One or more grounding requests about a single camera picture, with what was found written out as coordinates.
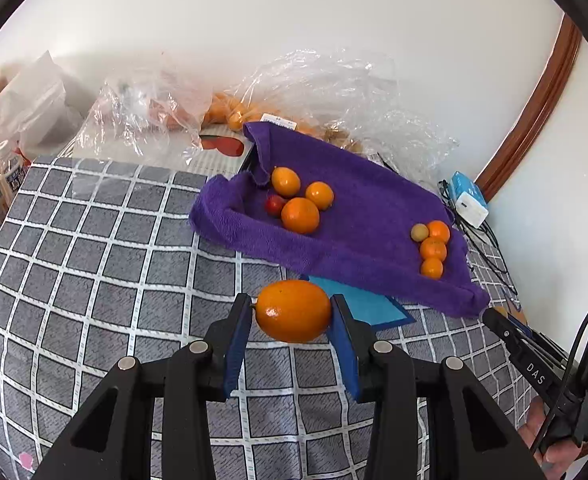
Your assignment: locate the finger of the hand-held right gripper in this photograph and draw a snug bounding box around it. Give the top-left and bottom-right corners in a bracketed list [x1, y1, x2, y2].
[506, 312, 572, 363]
[481, 306, 570, 406]

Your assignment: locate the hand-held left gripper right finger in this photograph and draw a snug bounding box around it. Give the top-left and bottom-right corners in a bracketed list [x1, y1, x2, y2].
[329, 293, 545, 480]

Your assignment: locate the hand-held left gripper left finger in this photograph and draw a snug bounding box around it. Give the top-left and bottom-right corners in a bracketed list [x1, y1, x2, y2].
[34, 292, 255, 480]

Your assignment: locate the large orange with stem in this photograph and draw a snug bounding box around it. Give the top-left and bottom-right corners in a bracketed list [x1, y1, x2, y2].
[251, 280, 333, 344]

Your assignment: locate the medium orange mandarin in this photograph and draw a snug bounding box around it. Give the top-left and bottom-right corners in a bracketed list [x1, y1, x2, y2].
[305, 181, 335, 212]
[426, 220, 451, 243]
[420, 257, 445, 280]
[419, 237, 448, 262]

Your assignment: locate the large speckled orange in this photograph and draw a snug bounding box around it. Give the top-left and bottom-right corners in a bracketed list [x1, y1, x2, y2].
[281, 197, 321, 235]

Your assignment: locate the person's right hand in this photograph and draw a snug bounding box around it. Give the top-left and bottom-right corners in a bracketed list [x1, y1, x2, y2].
[518, 395, 585, 478]

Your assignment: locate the blue paper sheet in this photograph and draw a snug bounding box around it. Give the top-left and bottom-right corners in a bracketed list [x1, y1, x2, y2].
[306, 275, 417, 331]

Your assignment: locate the purple towel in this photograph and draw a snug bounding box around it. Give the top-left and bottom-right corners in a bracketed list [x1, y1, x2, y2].
[189, 121, 491, 319]

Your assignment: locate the grey checked bedsheet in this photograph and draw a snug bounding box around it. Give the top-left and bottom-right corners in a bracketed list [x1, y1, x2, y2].
[0, 155, 540, 480]

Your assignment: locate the blue and white tissue pack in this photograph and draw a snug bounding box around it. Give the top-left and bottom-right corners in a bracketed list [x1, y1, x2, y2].
[449, 171, 490, 227]

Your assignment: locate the small glossy orange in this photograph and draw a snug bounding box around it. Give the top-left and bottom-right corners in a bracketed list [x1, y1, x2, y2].
[271, 166, 301, 198]

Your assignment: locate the white box with red print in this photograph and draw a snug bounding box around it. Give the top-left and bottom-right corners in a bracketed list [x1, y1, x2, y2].
[194, 130, 255, 173]

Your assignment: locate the tan longan cluster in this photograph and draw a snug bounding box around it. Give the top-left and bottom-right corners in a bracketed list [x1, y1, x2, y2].
[321, 127, 365, 153]

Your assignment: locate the bag of small oranges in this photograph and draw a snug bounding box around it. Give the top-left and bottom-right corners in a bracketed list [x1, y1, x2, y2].
[201, 91, 275, 131]

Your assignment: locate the crumpled clear plastic bag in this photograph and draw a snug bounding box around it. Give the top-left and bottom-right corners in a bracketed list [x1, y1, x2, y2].
[71, 55, 215, 161]

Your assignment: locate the large clear plastic bag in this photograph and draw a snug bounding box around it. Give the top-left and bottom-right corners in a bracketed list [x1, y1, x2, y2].
[234, 47, 460, 181]

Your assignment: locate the clear plastic bottle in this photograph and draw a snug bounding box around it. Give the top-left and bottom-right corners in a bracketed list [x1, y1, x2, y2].
[0, 140, 29, 211]

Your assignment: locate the white plastic bag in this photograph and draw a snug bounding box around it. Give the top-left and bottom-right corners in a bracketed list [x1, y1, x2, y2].
[0, 50, 84, 158]

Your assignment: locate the wooden door frame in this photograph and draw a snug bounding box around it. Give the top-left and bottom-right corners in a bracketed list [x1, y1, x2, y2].
[474, 12, 582, 201]

